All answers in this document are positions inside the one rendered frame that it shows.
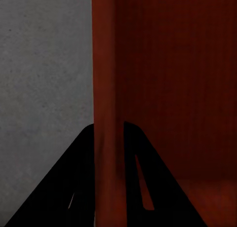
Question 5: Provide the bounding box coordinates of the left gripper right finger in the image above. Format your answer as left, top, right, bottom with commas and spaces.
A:
124, 121, 207, 227

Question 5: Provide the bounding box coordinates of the storage box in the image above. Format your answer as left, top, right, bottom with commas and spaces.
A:
91, 0, 237, 227

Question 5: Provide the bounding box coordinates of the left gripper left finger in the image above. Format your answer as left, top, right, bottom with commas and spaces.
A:
4, 123, 95, 227

